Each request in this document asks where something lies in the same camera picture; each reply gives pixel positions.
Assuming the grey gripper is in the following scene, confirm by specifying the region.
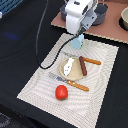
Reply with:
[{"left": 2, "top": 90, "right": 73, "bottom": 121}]
[{"left": 80, "top": 12, "right": 97, "bottom": 34}]

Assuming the brown sausage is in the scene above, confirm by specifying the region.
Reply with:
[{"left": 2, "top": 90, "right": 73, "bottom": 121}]
[{"left": 79, "top": 56, "right": 87, "bottom": 76}]

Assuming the small white salt shaker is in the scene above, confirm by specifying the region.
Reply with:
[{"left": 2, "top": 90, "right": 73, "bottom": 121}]
[{"left": 64, "top": 58, "right": 74, "bottom": 76}]

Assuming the red tomato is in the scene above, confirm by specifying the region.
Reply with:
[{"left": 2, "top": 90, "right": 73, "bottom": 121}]
[{"left": 55, "top": 85, "right": 68, "bottom": 101}]

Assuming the light blue milk carton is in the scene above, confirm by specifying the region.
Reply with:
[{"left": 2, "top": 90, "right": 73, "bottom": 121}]
[{"left": 71, "top": 34, "right": 84, "bottom": 49}]

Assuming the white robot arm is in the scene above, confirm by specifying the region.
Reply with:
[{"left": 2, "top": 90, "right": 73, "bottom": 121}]
[{"left": 65, "top": 0, "right": 98, "bottom": 34}]

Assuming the large grey pot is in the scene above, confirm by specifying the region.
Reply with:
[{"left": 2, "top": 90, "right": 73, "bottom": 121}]
[{"left": 93, "top": 3, "right": 108, "bottom": 26}]

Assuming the brown stove board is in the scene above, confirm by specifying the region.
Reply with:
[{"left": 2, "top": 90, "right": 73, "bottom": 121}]
[{"left": 51, "top": 1, "right": 128, "bottom": 43}]

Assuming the small grey pot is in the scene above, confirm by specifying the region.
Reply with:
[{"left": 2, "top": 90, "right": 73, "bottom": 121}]
[{"left": 60, "top": 5, "right": 67, "bottom": 20}]

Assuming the beige bowl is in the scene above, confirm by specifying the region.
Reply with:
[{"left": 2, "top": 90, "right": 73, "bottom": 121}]
[{"left": 121, "top": 7, "right": 128, "bottom": 30}]

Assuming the round tan plate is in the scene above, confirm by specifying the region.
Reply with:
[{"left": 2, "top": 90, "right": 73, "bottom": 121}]
[{"left": 59, "top": 57, "right": 84, "bottom": 81}]

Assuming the blue basket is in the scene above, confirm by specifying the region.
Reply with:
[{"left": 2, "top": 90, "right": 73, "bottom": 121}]
[{"left": 0, "top": 0, "right": 23, "bottom": 15}]

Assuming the beige woven placemat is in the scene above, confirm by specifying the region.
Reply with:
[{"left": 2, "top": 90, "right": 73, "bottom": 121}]
[{"left": 16, "top": 32, "right": 120, "bottom": 128}]

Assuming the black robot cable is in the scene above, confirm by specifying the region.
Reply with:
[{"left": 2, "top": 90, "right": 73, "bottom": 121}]
[{"left": 35, "top": 0, "right": 81, "bottom": 70}]

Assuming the knife with orange handle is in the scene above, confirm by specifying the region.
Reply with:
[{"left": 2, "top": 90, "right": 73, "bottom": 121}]
[{"left": 61, "top": 51, "right": 101, "bottom": 65}]

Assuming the fork with orange handle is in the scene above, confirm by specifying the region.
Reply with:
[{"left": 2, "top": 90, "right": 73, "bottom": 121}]
[{"left": 48, "top": 72, "right": 89, "bottom": 91}]

